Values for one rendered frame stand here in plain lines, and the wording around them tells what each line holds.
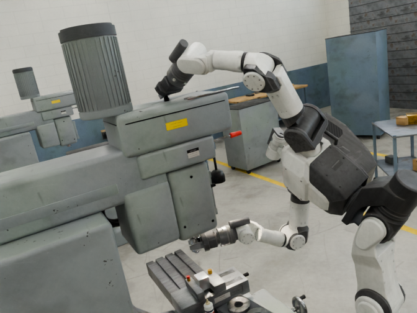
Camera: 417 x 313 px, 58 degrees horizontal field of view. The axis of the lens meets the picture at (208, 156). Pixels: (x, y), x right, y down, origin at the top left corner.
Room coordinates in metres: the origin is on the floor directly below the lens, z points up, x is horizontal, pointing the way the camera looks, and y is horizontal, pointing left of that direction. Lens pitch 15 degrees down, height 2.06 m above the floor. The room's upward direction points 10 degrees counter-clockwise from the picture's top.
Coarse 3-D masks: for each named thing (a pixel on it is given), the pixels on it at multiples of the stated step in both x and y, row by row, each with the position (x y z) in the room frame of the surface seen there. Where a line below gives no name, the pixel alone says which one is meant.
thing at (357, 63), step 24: (336, 48) 7.03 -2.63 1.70; (360, 48) 6.74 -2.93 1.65; (384, 48) 6.83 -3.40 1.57; (336, 72) 7.06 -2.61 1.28; (360, 72) 6.76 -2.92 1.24; (384, 72) 6.79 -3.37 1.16; (336, 96) 7.08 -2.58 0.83; (360, 96) 6.77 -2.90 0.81; (384, 96) 6.75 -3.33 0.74; (240, 120) 5.89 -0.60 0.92; (264, 120) 6.14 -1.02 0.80; (360, 120) 6.79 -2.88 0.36; (240, 144) 5.97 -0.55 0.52; (264, 144) 6.11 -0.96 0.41; (240, 168) 6.06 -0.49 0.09
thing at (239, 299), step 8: (240, 296) 1.30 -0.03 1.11; (224, 304) 1.27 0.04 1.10; (232, 304) 1.25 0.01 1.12; (240, 304) 1.26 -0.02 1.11; (248, 304) 1.23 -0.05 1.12; (256, 304) 1.24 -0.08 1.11; (224, 312) 1.23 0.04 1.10; (232, 312) 1.21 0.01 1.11; (240, 312) 1.20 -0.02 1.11; (248, 312) 1.19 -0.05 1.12; (256, 312) 1.18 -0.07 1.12; (264, 312) 1.17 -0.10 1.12; (272, 312) 1.18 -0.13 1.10
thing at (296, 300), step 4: (296, 296) 1.81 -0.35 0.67; (300, 296) 1.80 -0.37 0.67; (304, 296) 1.80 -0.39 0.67; (292, 300) 1.83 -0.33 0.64; (296, 300) 1.80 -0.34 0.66; (300, 300) 1.77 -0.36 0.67; (292, 304) 1.83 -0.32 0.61; (296, 304) 1.81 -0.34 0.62; (300, 304) 1.78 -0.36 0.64; (304, 304) 1.75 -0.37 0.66; (292, 308) 1.77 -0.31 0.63; (296, 308) 1.77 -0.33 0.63; (300, 308) 1.78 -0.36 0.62; (304, 308) 1.74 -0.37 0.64; (300, 312) 1.78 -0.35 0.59; (304, 312) 1.74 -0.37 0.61
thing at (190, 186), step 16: (176, 176) 1.44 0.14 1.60; (192, 176) 1.47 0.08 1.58; (208, 176) 1.52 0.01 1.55; (176, 192) 1.44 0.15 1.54; (192, 192) 1.47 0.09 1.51; (208, 192) 1.50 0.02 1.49; (176, 208) 1.44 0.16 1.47; (192, 208) 1.46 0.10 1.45; (208, 208) 1.49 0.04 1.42; (192, 224) 1.46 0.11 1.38; (208, 224) 1.49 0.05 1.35
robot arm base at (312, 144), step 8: (304, 104) 1.39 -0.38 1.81; (312, 104) 1.38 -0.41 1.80; (320, 112) 1.36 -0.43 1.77; (320, 120) 1.38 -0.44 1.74; (288, 128) 1.32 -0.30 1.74; (296, 128) 1.30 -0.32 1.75; (320, 128) 1.34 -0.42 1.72; (288, 136) 1.33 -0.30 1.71; (296, 136) 1.30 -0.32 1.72; (304, 136) 1.28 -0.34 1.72; (312, 136) 1.33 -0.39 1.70; (320, 136) 1.33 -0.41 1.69; (296, 144) 1.33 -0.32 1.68; (304, 144) 1.30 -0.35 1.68; (312, 144) 1.29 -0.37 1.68; (296, 152) 1.36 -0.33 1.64
